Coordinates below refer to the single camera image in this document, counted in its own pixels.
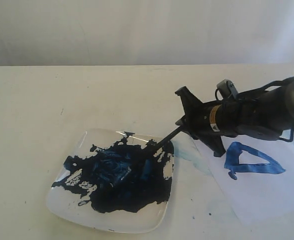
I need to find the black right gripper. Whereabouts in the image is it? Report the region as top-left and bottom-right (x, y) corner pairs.
(174, 86), (237, 157)

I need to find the black paintbrush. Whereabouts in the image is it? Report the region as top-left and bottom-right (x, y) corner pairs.
(109, 126), (183, 187)

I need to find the white paper sheet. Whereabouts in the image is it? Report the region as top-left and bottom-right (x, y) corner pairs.
(194, 136), (294, 224)

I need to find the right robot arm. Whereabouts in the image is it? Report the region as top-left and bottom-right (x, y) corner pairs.
(175, 76), (294, 157)

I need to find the white square paint plate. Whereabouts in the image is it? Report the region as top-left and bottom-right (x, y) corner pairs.
(46, 128), (175, 234)

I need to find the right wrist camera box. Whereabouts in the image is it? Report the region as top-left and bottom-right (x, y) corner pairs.
(216, 79), (239, 100)

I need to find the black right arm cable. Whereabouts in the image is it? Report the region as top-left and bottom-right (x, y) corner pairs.
(213, 76), (294, 143)

